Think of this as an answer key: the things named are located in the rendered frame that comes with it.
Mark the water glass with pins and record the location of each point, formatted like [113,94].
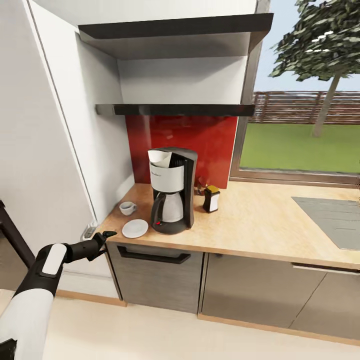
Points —
[202,183]

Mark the saucer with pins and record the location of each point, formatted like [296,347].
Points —
[135,228]

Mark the paper coffee filter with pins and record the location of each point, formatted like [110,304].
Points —
[160,159]

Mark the fridge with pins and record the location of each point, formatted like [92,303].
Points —
[63,166]

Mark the coffee cup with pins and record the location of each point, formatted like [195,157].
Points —
[127,208]

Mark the bottle of coffee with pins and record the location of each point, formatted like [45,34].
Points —
[211,194]

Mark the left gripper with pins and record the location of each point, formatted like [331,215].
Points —
[93,248]

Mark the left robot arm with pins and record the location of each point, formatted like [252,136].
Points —
[24,322]

